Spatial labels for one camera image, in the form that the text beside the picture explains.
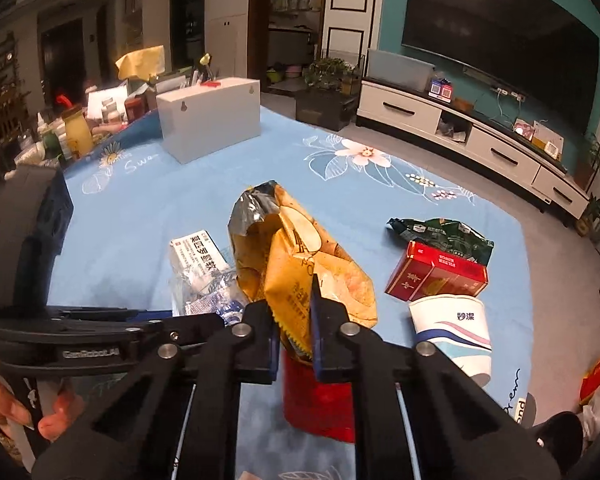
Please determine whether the white blue paper cup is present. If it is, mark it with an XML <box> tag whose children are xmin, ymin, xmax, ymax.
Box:
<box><xmin>408</xmin><ymin>294</ymin><xmax>492</xmax><ymax>387</ymax></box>

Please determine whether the red cigarette carton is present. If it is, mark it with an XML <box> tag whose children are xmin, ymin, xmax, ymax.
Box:
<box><xmin>385</xmin><ymin>240</ymin><xmax>489</xmax><ymax>301</ymax></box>

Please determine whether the white tv cabinet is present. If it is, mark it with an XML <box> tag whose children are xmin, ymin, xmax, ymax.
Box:
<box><xmin>356</xmin><ymin>79</ymin><xmax>590</xmax><ymax>219</ymax></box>

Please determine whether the translucent storage box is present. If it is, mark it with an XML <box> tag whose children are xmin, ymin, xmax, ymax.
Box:
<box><xmin>366</xmin><ymin>49</ymin><xmax>434</xmax><ymax>92</ymax></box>

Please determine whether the person's left hand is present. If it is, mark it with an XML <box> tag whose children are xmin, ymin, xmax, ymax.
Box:
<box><xmin>0</xmin><ymin>382</ymin><xmax>85</xmax><ymax>441</ymax></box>

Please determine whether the dark green foil bag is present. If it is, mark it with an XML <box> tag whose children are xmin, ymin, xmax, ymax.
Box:
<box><xmin>388</xmin><ymin>218</ymin><xmax>494</xmax><ymax>266</ymax></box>

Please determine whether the yellow bottle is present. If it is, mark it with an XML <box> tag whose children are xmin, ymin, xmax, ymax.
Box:
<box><xmin>61</xmin><ymin>105</ymin><xmax>94</xmax><ymax>159</ymax></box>

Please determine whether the red snack bag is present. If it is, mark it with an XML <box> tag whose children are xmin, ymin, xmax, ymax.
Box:
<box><xmin>282</xmin><ymin>350</ymin><xmax>355</xmax><ymax>443</ymax></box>

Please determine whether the black television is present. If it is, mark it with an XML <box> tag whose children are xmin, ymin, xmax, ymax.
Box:
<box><xmin>402</xmin><ymin>0</ymin><xmax>600</xmax><ymax>131</ymax></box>

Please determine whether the yellow chip bag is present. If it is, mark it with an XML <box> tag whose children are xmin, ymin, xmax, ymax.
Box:
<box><xmin>227</xmin><ymin>181</ymin><xmax>378</xmax><ymax>361</ymax></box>

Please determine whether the plant stand with greenery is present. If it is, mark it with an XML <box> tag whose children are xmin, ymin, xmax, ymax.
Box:
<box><xmin>294</xmin><ymin>58</ymin><xmax>362</xmax><ymax>132</ymax></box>

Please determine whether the potted plant on floor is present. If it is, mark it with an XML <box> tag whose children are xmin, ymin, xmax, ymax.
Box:
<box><xmin>574</xmin><ymin>196</ymin><xmax>600</xmax><ymax>237</ymax></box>

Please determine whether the blue floral tablecloth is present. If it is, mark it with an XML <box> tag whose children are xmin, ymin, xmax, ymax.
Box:
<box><xmin>48</xmin><ymin>110</ymin><xmax>533</xmax><ymax>419</ymax></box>

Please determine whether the black trash bin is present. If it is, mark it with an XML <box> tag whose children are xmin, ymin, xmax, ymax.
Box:
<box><xmin>528</xmin><ymin>411</ymin><xmax>583</xmax><ymax>467</ymax></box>

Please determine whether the potted plant by cabinet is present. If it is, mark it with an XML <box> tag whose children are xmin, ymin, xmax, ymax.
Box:
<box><xmin>573</xmin><ymin>132</ymin><xmax>600</xmax><ymax>190</ymax></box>

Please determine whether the white blue medicine box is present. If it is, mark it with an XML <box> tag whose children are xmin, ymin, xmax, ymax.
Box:
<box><xmin>169</xmin><ymin>230</ymin><xmax>230</xmax><ymax>300</ymax></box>

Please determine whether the clear blister packaging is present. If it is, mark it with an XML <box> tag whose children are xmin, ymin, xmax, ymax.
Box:
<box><xmin>170</xmin><ymin>268</ymin><xmax>249</xmax><ymax>326</ymax></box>

